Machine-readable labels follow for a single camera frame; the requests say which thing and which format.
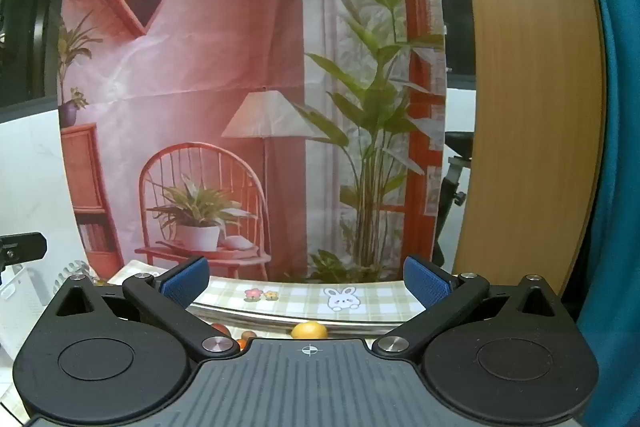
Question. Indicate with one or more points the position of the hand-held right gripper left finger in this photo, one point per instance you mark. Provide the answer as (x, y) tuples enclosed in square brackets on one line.
[(186, 281)]

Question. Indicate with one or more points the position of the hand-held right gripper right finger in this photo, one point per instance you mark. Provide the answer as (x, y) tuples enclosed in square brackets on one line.
[(426, 283)]

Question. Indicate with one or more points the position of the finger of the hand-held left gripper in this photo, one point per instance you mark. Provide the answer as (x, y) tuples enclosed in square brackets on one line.
[(25, 247)]

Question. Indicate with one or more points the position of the red apple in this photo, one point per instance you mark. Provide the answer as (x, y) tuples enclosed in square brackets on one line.
[(221, 330)]

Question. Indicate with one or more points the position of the tangerine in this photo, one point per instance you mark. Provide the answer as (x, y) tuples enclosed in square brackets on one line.
[(248, 335), (240, 344)]

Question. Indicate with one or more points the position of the yellow lemon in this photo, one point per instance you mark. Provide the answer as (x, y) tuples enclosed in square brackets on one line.
[(310, 331)]

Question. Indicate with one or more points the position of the white plastic basket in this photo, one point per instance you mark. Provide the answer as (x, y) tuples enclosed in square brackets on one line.
[(20, 302)]

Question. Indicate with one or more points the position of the metal telescopic pole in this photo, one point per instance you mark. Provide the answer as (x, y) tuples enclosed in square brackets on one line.
[(280, 318)]

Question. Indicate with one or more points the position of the checked tablecloth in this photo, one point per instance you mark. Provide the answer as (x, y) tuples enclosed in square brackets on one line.
[(300, 302)]

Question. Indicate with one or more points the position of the black stand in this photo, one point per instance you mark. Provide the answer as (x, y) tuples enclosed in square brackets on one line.
[(457, 142)]

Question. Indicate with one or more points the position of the wooden board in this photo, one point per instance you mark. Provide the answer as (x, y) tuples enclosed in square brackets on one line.
[(530, 82)]

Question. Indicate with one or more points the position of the printed backdrop cloth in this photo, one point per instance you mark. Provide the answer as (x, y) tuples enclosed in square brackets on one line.
[(225, 57)]

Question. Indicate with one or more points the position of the teal cloth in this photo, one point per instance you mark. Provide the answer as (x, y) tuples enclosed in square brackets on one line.
[(620, 157)]

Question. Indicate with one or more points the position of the dark glass door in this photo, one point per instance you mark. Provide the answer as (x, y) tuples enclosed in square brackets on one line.
[(30, 7)]

